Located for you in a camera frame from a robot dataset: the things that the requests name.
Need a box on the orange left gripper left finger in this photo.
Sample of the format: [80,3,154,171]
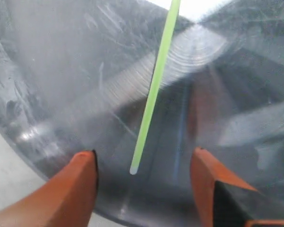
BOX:
[0,151,98,227]

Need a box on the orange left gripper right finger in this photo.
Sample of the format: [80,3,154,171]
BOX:
[190,147,284,227]

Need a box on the green glow stick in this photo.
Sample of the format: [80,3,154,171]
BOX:
[129,0,181,175]

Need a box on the round stainless steel plate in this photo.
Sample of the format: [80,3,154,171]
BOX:
[0,0,284,227]

